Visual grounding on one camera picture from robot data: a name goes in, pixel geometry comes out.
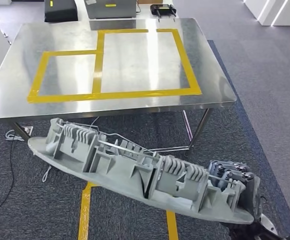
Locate black handheld controller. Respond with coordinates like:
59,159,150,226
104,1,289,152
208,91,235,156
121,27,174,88
150,3,177,23

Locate white table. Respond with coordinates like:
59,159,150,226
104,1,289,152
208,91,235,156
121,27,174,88
73,0,180,21

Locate black floor cable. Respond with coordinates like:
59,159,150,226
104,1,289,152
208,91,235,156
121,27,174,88
0,139,16,223

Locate grey plastic wheel cover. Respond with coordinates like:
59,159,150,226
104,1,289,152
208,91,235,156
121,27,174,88
27,117,255,225

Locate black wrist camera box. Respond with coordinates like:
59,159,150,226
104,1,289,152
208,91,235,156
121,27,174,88
224,213,278,240

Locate floor power socket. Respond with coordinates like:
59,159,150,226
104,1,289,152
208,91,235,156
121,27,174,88
20,125,34,137

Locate white looped cord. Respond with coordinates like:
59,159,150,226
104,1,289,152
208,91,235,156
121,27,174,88
42,165,53,183

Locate white lit partition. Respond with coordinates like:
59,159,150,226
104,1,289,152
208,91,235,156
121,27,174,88
243,0,290,27

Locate black carrying case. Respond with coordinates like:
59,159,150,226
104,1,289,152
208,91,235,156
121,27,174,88
44,0,79,23

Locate white cable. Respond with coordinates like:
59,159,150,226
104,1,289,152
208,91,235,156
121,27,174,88
5,129,26,143

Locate grey laptop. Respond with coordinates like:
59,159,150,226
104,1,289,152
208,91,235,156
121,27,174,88
83,0,137,20

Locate steel workbench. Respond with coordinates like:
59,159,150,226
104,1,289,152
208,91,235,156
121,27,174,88
0,17,238,154

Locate yellow floor tape square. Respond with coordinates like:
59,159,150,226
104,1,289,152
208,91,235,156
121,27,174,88
77,181,180,240

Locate yellow tape on workbench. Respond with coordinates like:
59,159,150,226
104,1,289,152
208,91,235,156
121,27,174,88
27,28,202,104

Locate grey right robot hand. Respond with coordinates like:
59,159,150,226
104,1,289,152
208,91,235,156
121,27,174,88
208,159,263,224

